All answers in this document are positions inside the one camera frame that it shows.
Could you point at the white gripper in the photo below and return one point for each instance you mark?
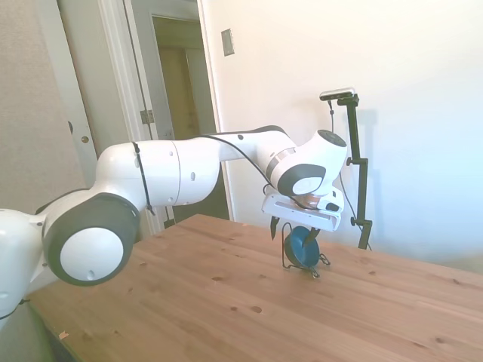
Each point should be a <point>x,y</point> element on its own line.
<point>294,215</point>

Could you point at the dark blue bowl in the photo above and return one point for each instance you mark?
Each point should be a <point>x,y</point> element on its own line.
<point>298,252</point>

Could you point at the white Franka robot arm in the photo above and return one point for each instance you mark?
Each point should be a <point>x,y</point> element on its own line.
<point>170,173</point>

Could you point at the metal door hinge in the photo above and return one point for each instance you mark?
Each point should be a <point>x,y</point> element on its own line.
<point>147,115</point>

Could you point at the brass door knob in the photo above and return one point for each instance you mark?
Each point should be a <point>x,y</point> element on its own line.
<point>85,139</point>

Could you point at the white door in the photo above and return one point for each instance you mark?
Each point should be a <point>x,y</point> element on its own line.
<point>87,75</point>

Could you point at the gray partition panel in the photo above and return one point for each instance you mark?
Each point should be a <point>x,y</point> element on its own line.
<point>26,94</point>

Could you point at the black camera stand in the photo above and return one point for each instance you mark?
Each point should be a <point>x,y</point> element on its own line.
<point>364,188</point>
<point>332,117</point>

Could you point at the white door frame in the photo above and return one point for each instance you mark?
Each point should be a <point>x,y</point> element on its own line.
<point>216,113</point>

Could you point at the grey stereo camera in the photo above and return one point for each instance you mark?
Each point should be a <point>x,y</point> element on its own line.
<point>337,93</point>

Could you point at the grey light switch plate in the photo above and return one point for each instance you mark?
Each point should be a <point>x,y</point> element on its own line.
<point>227,42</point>

